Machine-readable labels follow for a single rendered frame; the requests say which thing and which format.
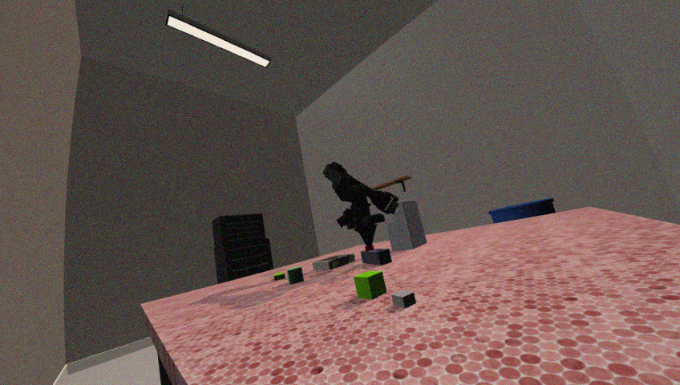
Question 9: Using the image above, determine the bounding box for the beige shallow tray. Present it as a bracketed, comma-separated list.
[312, 253, 355, 270]

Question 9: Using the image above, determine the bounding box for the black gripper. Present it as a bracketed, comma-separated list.
[346, 201, 385, 248]

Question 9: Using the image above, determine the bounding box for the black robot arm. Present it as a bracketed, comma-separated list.
[323, 162, 399, 228]

